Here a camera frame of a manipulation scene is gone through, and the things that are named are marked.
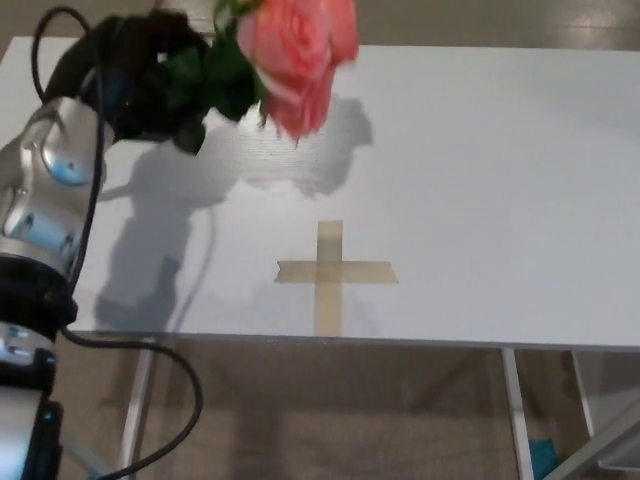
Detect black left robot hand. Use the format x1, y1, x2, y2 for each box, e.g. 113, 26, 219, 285
47, 13, 212, 147

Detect pink rose bouquet green leaves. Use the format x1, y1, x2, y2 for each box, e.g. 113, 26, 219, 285
157, 0, 363, 157

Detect grey metal frame bar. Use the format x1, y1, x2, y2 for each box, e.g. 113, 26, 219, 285
551, 413, 640, 480
63, 438, 110, 479

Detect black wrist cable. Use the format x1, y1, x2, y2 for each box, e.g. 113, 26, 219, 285
29, 5, 205, 480

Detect blue object on floor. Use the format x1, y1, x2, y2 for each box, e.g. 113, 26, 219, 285
528, 436, 559, 472

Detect beige upright tape strip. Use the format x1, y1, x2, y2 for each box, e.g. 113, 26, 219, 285
313, 219, 346, 338

